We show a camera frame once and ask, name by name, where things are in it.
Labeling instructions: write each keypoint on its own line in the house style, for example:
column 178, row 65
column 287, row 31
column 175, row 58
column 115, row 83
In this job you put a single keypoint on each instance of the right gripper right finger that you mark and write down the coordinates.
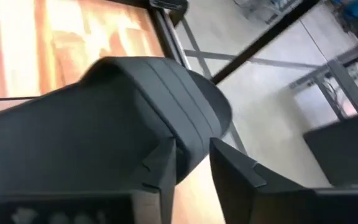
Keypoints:
column 238, row 193

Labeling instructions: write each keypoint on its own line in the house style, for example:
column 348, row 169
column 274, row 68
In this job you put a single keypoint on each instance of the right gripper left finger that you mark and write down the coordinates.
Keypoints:
column 160, row 202

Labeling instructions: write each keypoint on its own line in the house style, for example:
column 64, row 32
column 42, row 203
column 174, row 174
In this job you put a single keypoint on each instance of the black rubber slide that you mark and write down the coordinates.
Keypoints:
column 104, row 124

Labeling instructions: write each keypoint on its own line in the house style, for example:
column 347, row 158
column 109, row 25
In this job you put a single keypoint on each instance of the black computer with blue light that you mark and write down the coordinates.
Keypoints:
column 340, row 152

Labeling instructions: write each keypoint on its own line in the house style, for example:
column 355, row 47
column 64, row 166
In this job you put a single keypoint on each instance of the grey metal table frame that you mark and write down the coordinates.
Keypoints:
column 343, row 77

